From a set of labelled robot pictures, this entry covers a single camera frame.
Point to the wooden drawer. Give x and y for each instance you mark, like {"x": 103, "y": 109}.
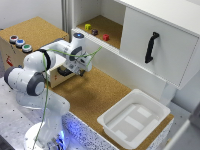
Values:
{"x": 55, "y": 80}

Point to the white sliding door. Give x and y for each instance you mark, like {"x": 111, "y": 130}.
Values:
{"x": 133, "y": 40}

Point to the white cabinet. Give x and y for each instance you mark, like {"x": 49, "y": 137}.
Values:
{"x": 110, "y": 65}

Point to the wooden drawer box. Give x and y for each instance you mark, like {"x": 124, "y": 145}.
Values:
{"x": 33, "y": 30}

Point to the green button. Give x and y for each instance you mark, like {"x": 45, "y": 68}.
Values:
{"x": 26, "y": 48}

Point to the yellow block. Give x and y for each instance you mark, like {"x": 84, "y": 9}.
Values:
{"x": 88, "y": 27}

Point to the purple block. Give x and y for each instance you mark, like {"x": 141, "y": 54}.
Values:
{"x": 95, "y": 32}

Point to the white plastic box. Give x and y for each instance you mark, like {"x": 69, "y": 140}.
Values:
{"x": 133, "y": 120}

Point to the blue button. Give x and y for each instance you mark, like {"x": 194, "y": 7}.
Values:
{"x": 20, "y": 42}

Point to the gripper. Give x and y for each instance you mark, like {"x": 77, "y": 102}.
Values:
{"x": 79, "y": 64}

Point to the red button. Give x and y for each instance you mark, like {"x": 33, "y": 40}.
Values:
{"x": 13, "y": 38}

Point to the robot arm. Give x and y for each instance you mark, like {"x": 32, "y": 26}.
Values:
{"x": 26, "y": 81}

